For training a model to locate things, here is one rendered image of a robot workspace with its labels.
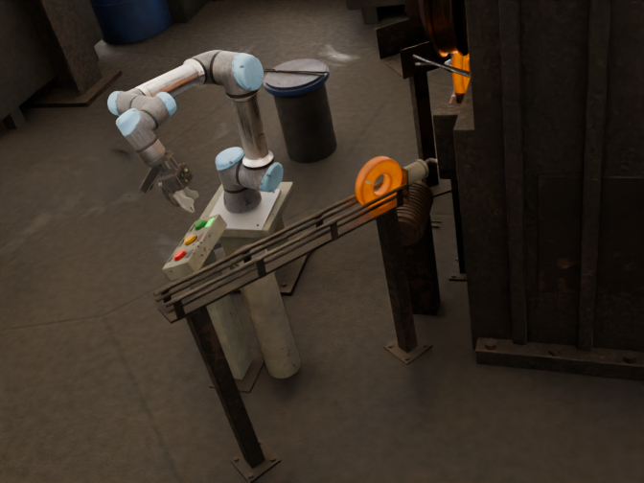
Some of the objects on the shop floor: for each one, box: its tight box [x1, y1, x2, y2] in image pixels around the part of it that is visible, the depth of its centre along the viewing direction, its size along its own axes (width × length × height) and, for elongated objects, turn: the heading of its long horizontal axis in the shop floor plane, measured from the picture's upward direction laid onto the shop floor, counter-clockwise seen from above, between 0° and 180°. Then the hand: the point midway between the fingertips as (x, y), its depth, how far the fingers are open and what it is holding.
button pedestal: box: [162, 214, 265, 393], centre depth 246 cm, size 16×24×62 cm, turn 176°
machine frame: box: [453, 0, 644, 381], centre depth 220 cm, size 73×108×176 cm
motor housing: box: [397, 181, 441, 315], centre depth 253 cm, size 13×22×54 cm, turn 176°
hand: (189, 209), depth 230 cm, fingers closed
